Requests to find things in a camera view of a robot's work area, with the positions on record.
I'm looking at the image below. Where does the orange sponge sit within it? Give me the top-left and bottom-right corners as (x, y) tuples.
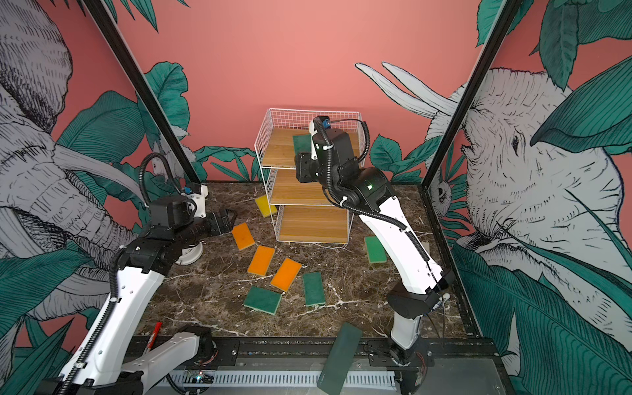
(231, 223), (255, 250)
(271, 258), (302, 292)
(248, 245), (276, 277)

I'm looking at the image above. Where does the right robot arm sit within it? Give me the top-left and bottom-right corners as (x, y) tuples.
(295, 115), (455, 365)

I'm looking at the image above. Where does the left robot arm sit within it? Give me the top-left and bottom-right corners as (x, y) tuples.
(36, 173), (236, 394)

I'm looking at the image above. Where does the yellow sponge beside shelf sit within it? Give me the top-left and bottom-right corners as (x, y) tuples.
(254, 195), (277, 218)

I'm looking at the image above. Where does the white round clock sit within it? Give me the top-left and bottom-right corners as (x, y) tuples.
(176, 243), (203, 266)

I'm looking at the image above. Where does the red white marker pen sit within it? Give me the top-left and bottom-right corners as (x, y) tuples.
(144, 322), (162, 354)

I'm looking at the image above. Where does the dark green foreground sponge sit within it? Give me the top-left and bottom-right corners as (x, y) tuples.
(317, 323), (362, 395)

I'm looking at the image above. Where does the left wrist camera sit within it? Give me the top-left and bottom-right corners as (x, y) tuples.
(184, 183), (208, 218)

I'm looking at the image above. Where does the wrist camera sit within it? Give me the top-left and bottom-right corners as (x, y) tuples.
(309, 115), (332, 161)
(184, 183), (208, 218)

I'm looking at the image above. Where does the white wire three-tier shelf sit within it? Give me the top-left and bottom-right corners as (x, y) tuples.
(254, 108), (365, 245)

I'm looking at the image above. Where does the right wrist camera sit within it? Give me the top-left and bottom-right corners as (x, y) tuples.
(309, 115), (332, 161)

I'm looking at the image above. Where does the left black frame post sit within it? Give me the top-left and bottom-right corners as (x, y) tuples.
(82, 0), (202, 184)

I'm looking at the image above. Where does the black frame post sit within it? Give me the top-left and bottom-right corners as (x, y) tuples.
(421, 0), (523, 190)
(82, 0), (202, 184)

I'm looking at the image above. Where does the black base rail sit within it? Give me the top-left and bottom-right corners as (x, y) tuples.
(206, 337), (501, 370)

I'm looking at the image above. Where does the white slotted cable duct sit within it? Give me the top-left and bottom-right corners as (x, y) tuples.
(171, 370), (398, 390)

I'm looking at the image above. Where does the right black frame post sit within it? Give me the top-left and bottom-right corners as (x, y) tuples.
(421, 0), (523, 190)

